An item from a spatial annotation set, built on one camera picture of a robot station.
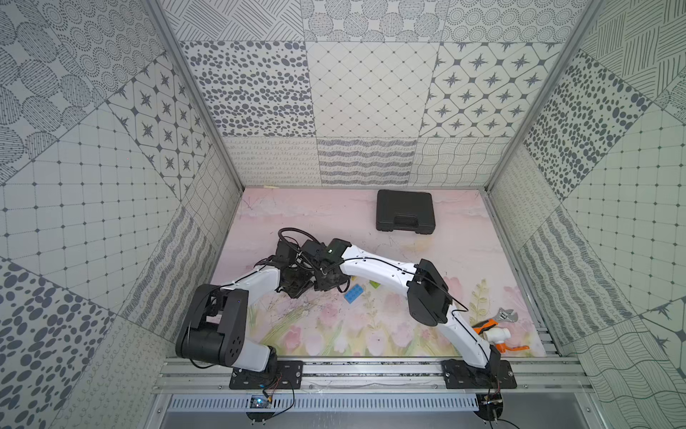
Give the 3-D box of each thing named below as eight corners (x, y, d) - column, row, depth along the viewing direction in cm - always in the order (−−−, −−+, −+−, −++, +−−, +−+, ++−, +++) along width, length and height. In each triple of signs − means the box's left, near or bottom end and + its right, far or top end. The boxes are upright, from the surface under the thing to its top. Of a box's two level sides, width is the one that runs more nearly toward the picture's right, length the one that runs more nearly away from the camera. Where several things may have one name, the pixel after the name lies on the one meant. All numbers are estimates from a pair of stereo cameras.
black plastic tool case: (376, 232, 107) (377, 224, 102) (373, 196, 120) (374, 188, 115) (435, 232, 107) (439, 224, 103) (426, 196, 120) (429, 188, 115)
